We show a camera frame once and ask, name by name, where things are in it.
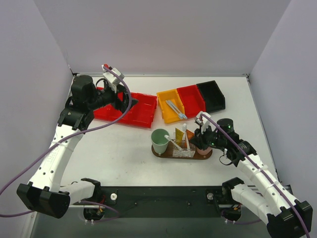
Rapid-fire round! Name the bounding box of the orange toothpaste tube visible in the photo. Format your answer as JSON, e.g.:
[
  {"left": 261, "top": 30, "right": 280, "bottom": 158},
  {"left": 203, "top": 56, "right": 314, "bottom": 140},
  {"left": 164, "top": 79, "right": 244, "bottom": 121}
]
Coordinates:
[{"left": 187, "top": 130, "right": 194, "bottom": 140}]

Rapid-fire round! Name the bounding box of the yellow toothpaste tube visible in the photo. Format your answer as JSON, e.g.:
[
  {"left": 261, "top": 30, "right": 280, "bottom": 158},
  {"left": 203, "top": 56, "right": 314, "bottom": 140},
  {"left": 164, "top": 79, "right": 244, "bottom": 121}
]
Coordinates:
[{"left": 175, "top": 128, "right": 184, "bottom": 146}]

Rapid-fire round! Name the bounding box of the white toothbrush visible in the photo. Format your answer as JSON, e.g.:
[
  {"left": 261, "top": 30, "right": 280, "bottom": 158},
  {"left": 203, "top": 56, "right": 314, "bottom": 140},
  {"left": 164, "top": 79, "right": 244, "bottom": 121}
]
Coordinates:
[
  {"left": 182, "top": 123, "right": 190, "bottom": 151},
  {"left": 164, "top": 135, "right": 182, "bottom": 150}
]

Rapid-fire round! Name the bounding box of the clear textured glass holder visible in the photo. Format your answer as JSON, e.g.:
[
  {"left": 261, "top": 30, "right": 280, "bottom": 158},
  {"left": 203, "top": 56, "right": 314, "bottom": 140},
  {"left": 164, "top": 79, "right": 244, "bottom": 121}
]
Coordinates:
[{"left": 172, "top": 132, "right": 196, "bottom": 159}]

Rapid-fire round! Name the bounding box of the green cup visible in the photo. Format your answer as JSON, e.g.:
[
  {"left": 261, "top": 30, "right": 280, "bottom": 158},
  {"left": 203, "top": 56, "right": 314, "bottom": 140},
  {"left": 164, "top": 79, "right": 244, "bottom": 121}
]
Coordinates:
[{"left": 151, "top": 128, "right": 169, "bottom": 154}]

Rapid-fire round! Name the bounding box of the pink cup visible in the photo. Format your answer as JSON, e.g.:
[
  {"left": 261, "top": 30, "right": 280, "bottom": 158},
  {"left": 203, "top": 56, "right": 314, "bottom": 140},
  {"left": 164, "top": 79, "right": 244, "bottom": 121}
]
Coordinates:
[{"left": 196, "top": 147, "right": 212, "bottom": 156}]

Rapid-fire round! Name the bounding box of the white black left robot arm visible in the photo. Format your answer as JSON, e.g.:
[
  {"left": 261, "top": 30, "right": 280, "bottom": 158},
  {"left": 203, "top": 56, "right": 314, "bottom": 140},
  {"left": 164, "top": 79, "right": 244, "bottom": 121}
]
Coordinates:
[{"left": 17, "top": 74, "right": 138, "bottom": 218}]

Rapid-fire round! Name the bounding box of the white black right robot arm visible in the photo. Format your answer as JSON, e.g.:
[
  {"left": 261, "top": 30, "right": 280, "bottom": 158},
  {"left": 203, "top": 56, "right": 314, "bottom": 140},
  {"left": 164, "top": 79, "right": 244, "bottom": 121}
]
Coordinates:
[{"left": 190, "top": 112, "right": 313, "bottom": 238}]

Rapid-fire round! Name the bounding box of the brown oval wooden tray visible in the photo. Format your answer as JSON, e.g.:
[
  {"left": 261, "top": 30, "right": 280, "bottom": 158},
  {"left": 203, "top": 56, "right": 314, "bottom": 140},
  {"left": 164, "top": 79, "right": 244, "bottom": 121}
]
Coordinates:
[{"left": 151, "top": 142, "right": 213, "bottom": 160}]

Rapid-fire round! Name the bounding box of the red toothpaste bin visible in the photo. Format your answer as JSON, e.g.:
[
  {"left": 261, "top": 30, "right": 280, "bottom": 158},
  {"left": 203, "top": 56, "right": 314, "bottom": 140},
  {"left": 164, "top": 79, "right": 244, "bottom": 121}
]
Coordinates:
[{"left": 176, "top": 85, "right": 206, "bottom": 118}]

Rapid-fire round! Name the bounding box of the yellow bin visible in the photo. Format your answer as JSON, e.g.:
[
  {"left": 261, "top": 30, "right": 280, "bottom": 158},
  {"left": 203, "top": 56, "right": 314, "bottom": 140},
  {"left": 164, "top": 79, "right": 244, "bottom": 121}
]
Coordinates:
[{"left": 157, "top": 89, "right": 185, "bottom": 124}]

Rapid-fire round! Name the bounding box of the black bin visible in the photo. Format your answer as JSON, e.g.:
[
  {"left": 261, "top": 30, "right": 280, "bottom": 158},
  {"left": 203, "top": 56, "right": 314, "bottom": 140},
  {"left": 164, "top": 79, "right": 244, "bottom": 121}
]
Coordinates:
[{"left": 196, "top": 80, "right": 226, "bottom": 113}]

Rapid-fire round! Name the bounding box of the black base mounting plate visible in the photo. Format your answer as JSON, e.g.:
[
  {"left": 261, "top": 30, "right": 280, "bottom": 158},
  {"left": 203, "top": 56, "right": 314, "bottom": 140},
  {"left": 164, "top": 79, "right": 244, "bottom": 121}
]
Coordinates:
[{"left": 72, "top": 186, "right": 251, "bottom": 219}]

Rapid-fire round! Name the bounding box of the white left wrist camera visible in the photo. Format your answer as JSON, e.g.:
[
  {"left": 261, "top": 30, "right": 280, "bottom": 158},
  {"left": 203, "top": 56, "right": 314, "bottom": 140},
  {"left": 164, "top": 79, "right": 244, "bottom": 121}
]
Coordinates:
[{"left": 102, "top": 64, "right": 124, "bottom": 93}]

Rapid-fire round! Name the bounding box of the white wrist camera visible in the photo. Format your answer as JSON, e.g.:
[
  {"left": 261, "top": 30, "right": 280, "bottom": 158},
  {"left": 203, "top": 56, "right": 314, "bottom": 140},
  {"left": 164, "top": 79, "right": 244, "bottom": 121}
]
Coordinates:
[
  {"left": 195, "top": 111, "right": 211, "bottom": 134},
  {"left": 102, "top": 64, "right": 124, "bottom": 93}
]

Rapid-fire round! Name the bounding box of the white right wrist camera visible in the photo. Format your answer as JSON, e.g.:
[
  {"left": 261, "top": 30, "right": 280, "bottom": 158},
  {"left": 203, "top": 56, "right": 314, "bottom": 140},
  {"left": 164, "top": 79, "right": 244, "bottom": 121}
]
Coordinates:
[{"left": 195, "top": 111, "right": 211, "bottom": 134}]

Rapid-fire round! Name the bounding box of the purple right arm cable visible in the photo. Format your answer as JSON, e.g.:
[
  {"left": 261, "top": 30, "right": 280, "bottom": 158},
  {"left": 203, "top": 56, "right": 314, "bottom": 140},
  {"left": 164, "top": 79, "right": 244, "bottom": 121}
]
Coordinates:
[{"left": 200, "top": 113, "right": 312, "bottom": 238}]

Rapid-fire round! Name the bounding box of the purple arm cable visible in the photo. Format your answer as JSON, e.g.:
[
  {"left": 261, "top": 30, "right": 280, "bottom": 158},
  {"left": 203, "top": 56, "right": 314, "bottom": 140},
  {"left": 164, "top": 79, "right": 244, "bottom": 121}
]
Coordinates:
[
  {"left": 200, "top": 113, "right": 312, "bottom": 238},
  {"left": 0, "top": 64, "right": 132, "bottom": 223}
]

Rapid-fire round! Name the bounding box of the aluminium table frame rail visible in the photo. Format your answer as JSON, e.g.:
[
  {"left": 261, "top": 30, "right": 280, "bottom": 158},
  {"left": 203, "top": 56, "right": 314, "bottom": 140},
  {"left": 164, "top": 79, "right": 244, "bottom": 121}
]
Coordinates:
[{"left": 20, "top": 72, "right": 297, "bottom": 238}]

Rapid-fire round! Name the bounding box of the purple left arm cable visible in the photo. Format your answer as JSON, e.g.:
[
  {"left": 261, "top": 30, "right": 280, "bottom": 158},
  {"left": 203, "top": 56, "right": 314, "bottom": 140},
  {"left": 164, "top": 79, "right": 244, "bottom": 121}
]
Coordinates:
[{"left": 0, "top": 64, "right": 132, "bottom": 223}]

